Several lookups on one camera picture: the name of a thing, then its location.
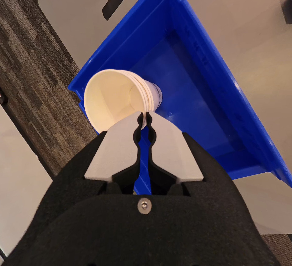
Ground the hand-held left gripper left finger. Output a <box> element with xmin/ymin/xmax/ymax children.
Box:
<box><xmin>84</xmin><ymin>111</ymin><xmax>144</xmax><ymax>193</ymax></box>

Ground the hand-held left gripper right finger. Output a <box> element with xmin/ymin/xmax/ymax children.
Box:
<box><xmin>146</xmin><ymin>111</ymin><xmax>204</xmax><ymax>194</ymax></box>

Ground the black table edge clip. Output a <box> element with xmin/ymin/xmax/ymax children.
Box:
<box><xmin>279</xmin><ymin>0</ymin><xmax>292</xmax><ymax>25</ymax></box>

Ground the blue plastic bin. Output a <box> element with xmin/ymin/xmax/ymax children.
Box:
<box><xmin>68</xmin><ymin>0</ymin><xmax>292</xmax><ymax>196</ymax></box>

